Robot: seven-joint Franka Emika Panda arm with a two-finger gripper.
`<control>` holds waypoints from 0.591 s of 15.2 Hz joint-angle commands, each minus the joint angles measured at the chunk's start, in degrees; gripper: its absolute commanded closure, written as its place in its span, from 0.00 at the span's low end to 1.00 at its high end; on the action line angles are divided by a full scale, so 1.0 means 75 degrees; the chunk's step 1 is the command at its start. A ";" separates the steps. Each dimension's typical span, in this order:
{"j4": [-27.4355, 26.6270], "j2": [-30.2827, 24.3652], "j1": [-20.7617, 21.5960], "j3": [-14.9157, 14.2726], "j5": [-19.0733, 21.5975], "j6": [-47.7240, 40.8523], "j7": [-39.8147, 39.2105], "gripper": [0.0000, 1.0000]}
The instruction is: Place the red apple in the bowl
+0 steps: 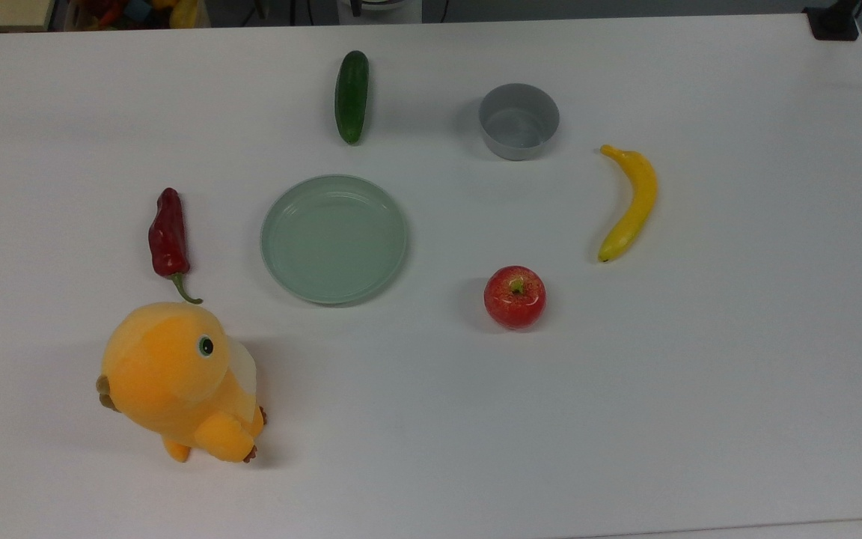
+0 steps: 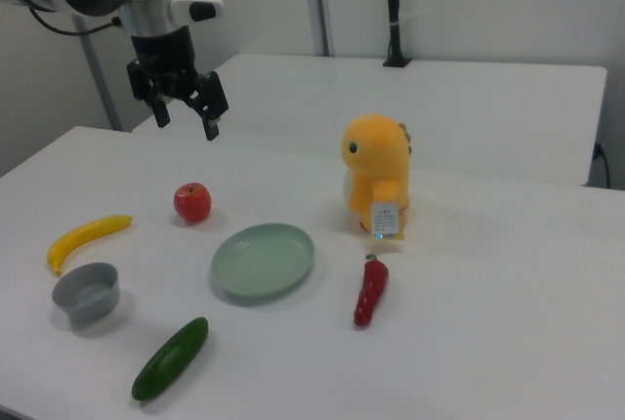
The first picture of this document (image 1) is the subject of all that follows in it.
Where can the red apple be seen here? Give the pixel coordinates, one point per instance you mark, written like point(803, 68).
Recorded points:
point(512, 303)

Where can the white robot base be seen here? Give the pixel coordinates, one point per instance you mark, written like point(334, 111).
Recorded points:
point(378, 11)

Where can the grey round bowl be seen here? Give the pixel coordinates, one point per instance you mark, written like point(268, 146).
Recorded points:
point(518, 123)

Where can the pale green round plate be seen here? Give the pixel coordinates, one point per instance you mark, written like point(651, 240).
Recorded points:
point(334, 239)

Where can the green cucumber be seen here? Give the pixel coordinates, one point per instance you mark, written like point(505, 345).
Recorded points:
point(352, 96)

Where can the yellow banana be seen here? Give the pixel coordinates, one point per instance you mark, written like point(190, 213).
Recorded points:
point(637, 206)

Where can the red chili pepper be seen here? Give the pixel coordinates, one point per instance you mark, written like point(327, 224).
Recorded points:
point(168, 236)

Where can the orange plush dinosaur toy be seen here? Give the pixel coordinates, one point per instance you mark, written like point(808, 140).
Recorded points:
point(169, 374)

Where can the pile of colourful toys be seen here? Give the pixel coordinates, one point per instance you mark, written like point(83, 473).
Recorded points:
point(139, 11)

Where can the black table clamp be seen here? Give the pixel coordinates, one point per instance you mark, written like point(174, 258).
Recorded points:
point(833, 22)

